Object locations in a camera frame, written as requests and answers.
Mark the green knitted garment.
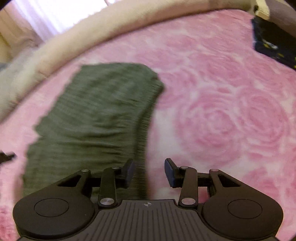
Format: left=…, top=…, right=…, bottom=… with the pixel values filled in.
left=23, top=63, right=164, bottom=199

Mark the pink rose pattern blanket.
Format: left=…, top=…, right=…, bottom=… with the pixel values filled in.
left=1, top=10, right=295, bottom=240

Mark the dark blue patterned bag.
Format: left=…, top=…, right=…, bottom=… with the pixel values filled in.
left=251, top=16, right=295, bottom=70

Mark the white sheer curtain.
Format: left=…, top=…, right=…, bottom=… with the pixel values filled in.
left=1, top=1, right=116, bottom=57

